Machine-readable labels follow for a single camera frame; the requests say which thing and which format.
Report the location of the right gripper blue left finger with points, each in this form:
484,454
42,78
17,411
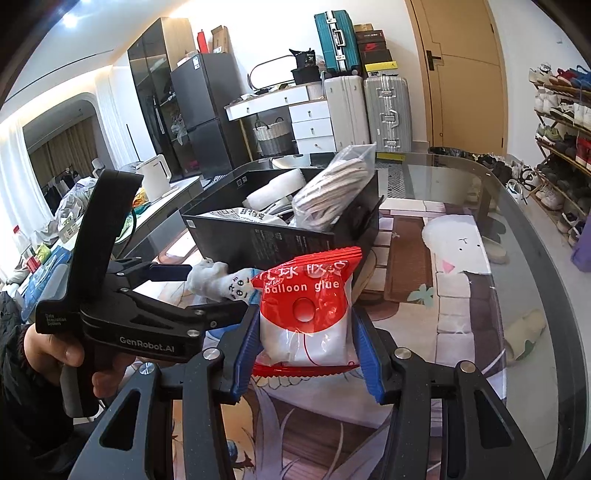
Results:
247,353

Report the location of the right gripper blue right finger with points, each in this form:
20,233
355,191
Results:
373,347

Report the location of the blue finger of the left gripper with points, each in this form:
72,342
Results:
168,273
221,314

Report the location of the red balloon glue packet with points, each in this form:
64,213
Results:
305,315

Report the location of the white printed plastic packet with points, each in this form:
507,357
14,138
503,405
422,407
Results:
245,215

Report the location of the bagged white adidas socks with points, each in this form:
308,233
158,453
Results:
322,200

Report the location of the person's left hand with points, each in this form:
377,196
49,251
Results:
46,354

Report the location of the grey side cabinet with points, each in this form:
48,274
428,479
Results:
135,230

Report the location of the black cardboard storage box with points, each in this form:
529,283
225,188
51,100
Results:
241,243

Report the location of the white electric kettle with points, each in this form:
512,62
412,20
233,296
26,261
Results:
156,177

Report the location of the anime print table mat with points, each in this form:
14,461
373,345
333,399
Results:
398,374

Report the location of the woven laundry basket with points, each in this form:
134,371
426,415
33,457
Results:
275,138

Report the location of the black refrigerator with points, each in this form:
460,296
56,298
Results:
204,85

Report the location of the dark glass cabinet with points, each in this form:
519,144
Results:
152,58

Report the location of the white desk with drawers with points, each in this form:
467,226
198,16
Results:
304,108

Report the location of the black bin with liner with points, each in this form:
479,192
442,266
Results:
447,151

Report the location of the purple bag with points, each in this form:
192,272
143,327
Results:
581,254

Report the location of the white suitcase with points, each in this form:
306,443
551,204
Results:
347,108

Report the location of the black bag on desk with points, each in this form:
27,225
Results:
307,69

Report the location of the silver suitcase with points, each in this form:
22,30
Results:
389,113

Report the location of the teal suitcase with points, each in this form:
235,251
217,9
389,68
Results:
338,42

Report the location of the stacked shoe boxes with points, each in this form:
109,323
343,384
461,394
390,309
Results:
373,49

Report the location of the wooden door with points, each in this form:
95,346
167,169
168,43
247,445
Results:
463,75

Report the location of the wooden shoe rack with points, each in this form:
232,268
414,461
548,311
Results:
562,105

